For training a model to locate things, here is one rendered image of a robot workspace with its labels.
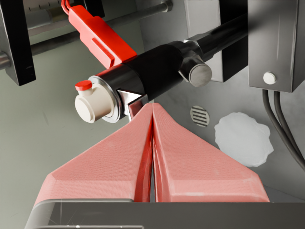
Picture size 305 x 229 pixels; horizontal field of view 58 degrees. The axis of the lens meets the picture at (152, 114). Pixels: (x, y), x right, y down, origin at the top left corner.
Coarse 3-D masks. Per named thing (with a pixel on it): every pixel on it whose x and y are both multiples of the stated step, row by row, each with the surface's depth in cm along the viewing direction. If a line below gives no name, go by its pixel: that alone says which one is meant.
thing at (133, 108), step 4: (140, 96) 13; (132, 100) 12; (136, 100) 12; (140, 100) 13; (144, 100) 13; (128, 104) 12; (132, 104) 12; (136, 104) 12; (140, 104) 13; (144, 104) 13; (128, 108) 12; (132, 108) 12; (136, 108) 12; (140, 108) 13; (128, 112) 12; (132, 112) 12; (136, 112) 13; (128, 116) 12; (132, 116) 12
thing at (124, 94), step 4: (120, 92) 14; (124, 92) 14; (128, 92) 13; (132, 92) 13; (136, 92) 13; (120, 96) 14; (124, 96) 14; (128, 96) 14; (132, 96) 13; (136, 96) 13; (144, 96) 13; (124, 100) 14; (128, 100) 14; (124, 104) 14; (124, 108) 14; (124, 112) 14
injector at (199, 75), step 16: (240, 16) 24; (208, 32) 21; (224, 32) 21; (240, 32) 22; (160, 48) 17; (176, 48) 18; (192, 48) 19; (208, 48) 19; (224, 48) 22; (128, 64) 15; (144, 64) 16; (160, 64) 16; (176, 64) 17; (192, 64) 16; (96, 80) 14; (112, 80) 14; (128, 80) 14; (144, 80) 15; (160, 80) 16; (176, 80) 17; (192, 80) 16; (208, 80) 16; (112, 96) 14
